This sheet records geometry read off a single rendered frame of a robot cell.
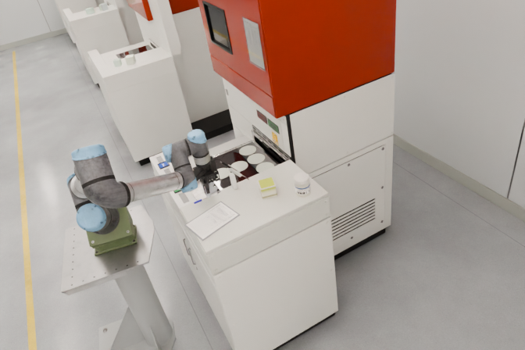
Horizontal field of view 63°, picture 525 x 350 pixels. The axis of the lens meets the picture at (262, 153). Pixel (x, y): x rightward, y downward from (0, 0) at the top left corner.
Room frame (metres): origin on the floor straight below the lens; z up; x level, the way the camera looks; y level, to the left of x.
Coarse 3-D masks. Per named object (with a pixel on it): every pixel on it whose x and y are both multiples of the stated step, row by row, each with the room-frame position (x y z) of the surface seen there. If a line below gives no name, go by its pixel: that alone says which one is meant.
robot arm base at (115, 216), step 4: (108, 208) 1.57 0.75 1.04; (112, 212) 1.57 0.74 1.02; (116, 212) 1.59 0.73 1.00; (112, 216) 1.55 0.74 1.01; (116, 216) 1.57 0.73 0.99; (112, 220) 1.55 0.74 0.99; (116, 220) 1.58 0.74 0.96; (112, 224) 1.54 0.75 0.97; (116, 224) 1.56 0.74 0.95; (108, 228) 1.52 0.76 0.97; (112, 228) 1.54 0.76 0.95; (96, 232) 1.54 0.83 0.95; (100, 232) 1.51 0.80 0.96; (104, 232) 1.52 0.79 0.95; (108, 232) 1.53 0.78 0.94
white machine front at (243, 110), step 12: (228, 84) 2.49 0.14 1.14; (228, 96) 2.53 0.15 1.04; (240, 96) 2.33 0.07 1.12; (240, 108) 2.37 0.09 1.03; (252, 108) 2.18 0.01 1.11; (240, 120) 2.41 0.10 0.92; (252, 120) 2.22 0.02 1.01; (276, 120) 1.92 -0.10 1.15; (288, 120) 1.82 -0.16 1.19; (264, 132) 2.08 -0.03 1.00; (276, 132) 1.94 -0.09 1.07; (288, 132) 1.82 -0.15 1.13; (276, 144) 1.96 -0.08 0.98; (288, 144) 1.82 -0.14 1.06; (276, 156) 2.00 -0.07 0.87
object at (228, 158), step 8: (248, 144) 2.14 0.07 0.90; (232, 152) 2.08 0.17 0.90; (256, 152) 2.03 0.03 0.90; (216, 160) 2.03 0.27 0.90; (224, 160) 2.01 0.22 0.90; (232, 160) 2.00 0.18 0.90; (240, 160) 1.99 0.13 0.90; (264, 160) 1.94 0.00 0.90; (272, 160) 1.93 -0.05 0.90; (216, 168) 1.95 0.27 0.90; (248, 168) 1.90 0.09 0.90; (248, 176) 1.83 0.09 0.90; (216, 184) 1.80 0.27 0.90; (224, 184) 1.79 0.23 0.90
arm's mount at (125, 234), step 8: (120, 208) 1.63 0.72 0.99; (120, 216) 1.60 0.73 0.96; (128, 216) 1.60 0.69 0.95; (120, 224) 1.58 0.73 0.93; (128, 224) 1.58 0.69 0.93; (88, 232) 1.55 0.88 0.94; (112, 232) 1.55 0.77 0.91; (120, 232) 1.55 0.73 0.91; (128, 232) 1.55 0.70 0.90; (136, 232) 1.62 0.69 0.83; (88, 240) 1.53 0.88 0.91; (96, 240) 1.53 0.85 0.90; (104, 240) 1.53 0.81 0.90; (112, 240) 1.53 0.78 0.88; (120, 240) 1.54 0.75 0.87; (128, 240) 1.55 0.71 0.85; (136, 240) 1.56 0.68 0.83; (96, 248) 1.54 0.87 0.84; (104, 248) 1.53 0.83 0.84; (112, 248) 1.53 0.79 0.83
